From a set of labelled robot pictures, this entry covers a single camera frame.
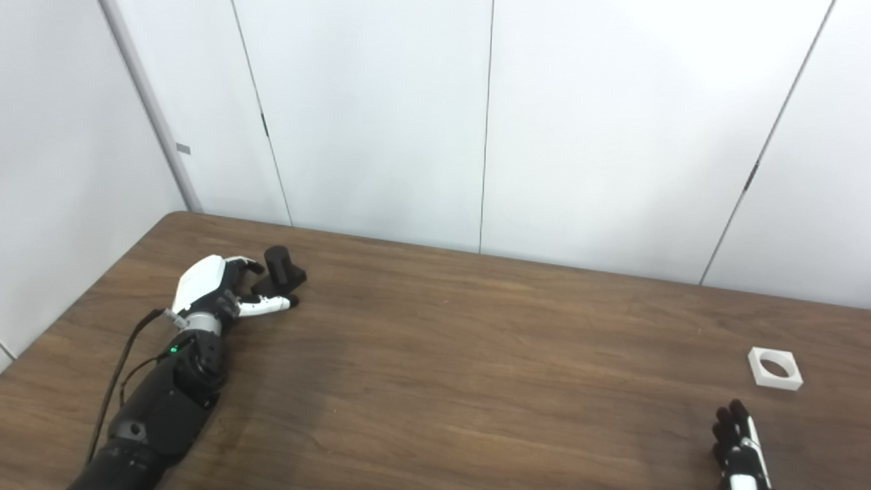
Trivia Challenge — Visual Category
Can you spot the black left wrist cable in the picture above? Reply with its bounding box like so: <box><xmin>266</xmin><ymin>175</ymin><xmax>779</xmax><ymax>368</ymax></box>
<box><xmin>85</xmin><ymin>308</ymin><xmax>186</xmax><ymax>470</ymax></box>

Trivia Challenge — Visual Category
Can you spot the black peg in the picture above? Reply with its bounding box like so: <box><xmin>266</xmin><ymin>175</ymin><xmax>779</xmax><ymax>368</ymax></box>
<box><xmin>252</xmin><ymin>246</ymin><xmax>307</xmax><ymax>300</ymax></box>

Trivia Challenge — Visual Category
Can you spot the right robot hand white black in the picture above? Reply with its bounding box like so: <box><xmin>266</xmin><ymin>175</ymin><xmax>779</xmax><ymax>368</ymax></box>
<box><xmin>712</xmin><ymin>399</ymin><xmax>773</xmax><ymax>490</ymax></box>

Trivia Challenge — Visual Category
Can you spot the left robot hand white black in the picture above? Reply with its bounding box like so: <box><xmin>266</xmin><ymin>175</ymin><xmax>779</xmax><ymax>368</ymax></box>
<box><xmin>171</xmin><ymin>255</ymin><xmax>300</xmax><ymax>334</ymax></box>

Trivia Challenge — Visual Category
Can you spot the white square piece with hole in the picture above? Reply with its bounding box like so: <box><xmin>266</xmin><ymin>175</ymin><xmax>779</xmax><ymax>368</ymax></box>
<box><xmin>747</xmin><ymin>347</ymin><xmax>804</xmax><ymax>391</ymax></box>

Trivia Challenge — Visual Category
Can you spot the grey wall corner strip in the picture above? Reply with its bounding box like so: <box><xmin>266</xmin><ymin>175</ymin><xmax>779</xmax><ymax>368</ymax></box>
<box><xmin>99</xmin><ymin>0</ymin><xmax>203</xmax><ymax>213</ymax></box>

